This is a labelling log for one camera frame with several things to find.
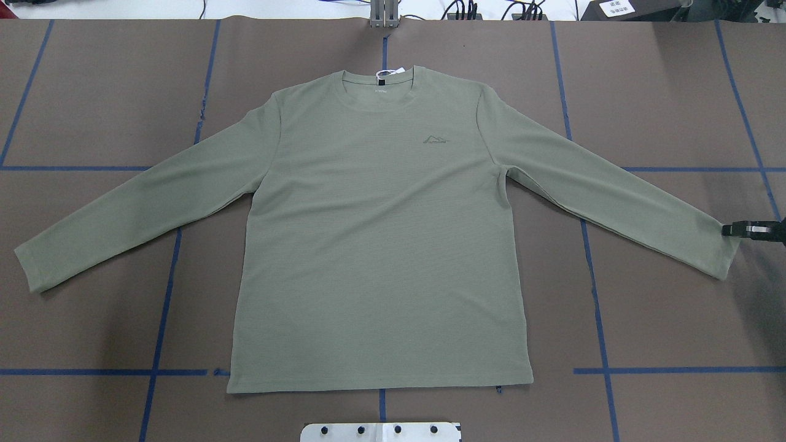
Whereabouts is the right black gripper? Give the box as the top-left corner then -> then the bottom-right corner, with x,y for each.
722,219 -> 785,244

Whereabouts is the aluminium frame post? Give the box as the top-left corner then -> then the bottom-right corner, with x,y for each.
368,0 -> 400,29

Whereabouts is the upper black usb hub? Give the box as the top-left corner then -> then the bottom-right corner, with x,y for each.
440,0 -> 482,21

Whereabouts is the olive green long-sleeve shirt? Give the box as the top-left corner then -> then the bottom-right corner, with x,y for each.
15,66 -> 739,394

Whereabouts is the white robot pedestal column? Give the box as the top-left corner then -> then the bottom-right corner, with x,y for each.
300,422 -> 463,441

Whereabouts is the black box with white label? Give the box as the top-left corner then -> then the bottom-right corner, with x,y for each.
579,1 -> 694,22

